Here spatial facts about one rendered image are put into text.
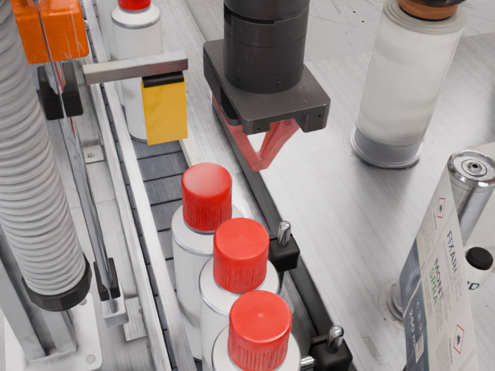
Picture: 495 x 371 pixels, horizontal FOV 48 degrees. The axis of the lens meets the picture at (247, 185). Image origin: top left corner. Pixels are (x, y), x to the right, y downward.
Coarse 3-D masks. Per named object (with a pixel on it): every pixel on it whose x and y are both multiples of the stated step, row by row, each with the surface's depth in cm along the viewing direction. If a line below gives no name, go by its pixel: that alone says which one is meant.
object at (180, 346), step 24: (96, 24) 71; (96, 48) 67; (120, 120) 58; (120, 144) 55; (144, 192) 51; (144, 216) 49; (144, 240) 48; (168, 288) 44; (168, 312) 42; (192, 360) 40
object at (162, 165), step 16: (80, 0) 92; (96, 16) 88; (112, 128) 70; (144, 144) 68; (160, 144) 68; (176, 144) 68; (144, 160) 66; (160, 160) 66; (176, 160) 66; (144, 176) 64; (160, 176) 64; (176, 176) 64; (128, 192) 62; (160, 192) 62; (176, 192) 62; (160, 208) 61; (176, 208) 61; (160, 224) 59; (160, 240) 58; (144, 256) 56; (176, 288) 54; (160, 304) 52; (176, 368) 52
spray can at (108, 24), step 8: (104, 0) 62; (112, 0) 61; (104, 8) 63; (112, 8) 62; (104, 16) 64; (112, 24) 64; (112, 32) 64; (112, 40) 65; (112, 48) 66; (112, 56) 67; (120, 80) 69; (120, 88) 70; (120, 96) 71
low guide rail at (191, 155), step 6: (186, 138) 64; (180, 144) 65; (186, 144) 63; (192, 144) 63; (186, 150) 62; (192, 150) 62; (186, 156) 63; (192, 156) 62; (198, 156) 62; (192, 162) 61; (198, 162) 61
